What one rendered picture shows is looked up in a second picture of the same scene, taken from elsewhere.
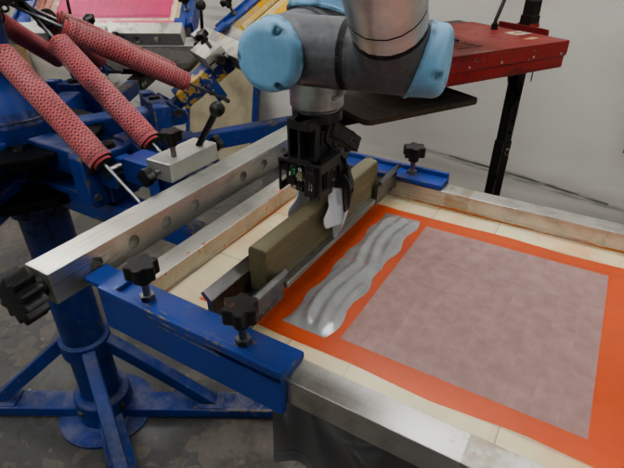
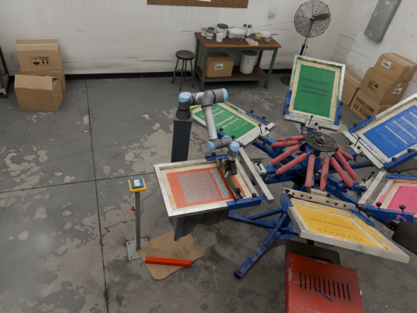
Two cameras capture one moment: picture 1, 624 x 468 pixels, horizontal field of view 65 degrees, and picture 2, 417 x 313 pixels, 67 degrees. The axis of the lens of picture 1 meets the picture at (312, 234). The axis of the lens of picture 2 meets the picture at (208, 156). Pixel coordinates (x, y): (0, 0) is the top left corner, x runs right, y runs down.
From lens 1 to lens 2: 287 cm
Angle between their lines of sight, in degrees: 92
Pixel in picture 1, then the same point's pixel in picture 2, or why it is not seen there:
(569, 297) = (188, 194)
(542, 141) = not seen: outside the picture
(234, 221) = (242, 172)
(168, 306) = (225, 156)
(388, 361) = (200, 171)
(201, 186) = (250, 167)
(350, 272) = (218, 179)
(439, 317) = (201, 179)
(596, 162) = not seen: outside the picture
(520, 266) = (200, 197)
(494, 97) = not seen: outside the picture
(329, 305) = (214, 172)
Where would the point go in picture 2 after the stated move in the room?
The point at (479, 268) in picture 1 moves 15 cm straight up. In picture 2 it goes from (204, 192) to (206, 179)
